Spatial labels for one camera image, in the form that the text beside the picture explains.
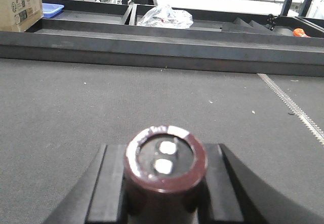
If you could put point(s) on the dark red cylindrical capacitor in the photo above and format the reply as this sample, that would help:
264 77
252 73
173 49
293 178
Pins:
164 170

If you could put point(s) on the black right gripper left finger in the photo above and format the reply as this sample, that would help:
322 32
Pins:
99 195

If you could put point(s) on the lower cardboard box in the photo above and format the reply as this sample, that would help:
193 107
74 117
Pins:
20 15

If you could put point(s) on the dark metal table rail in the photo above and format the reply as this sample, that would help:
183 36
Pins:
100 33

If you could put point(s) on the white toothed strip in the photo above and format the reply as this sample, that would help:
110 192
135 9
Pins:
310 124

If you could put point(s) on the small blue tray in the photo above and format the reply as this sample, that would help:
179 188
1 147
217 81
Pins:
51 10

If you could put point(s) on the white desk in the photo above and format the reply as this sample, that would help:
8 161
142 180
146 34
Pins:
233 6

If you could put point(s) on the orange object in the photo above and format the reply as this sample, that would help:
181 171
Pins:
299 32

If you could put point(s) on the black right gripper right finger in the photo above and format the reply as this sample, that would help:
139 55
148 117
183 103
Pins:
232 193

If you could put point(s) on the clear crumpled plastic bag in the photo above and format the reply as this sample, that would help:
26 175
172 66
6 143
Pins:
165 16

